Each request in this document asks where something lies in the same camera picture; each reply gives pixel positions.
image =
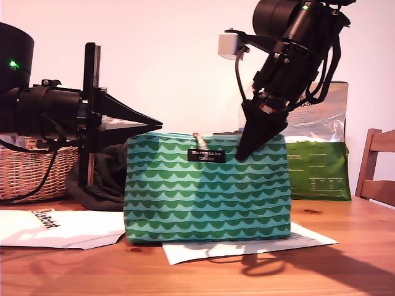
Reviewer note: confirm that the silver green pet food bag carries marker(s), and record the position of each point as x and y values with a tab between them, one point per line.
318	172

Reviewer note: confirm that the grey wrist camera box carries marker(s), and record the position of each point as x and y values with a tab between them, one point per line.
228	46
51	83

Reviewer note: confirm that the blank white paper sheet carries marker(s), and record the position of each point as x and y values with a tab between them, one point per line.
18	234

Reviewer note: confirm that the dark brown garment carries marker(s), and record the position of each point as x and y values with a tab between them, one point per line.
108	185

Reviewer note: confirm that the wooden chair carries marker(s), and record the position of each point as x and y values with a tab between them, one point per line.
367	160

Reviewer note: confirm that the green wave-patterned zip pouch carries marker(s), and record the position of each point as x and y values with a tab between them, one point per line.
200	200

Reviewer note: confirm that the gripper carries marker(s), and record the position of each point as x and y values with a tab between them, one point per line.
287	80
61	114

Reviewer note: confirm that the printed white paper sheet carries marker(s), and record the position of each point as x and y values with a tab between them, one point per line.
308	240

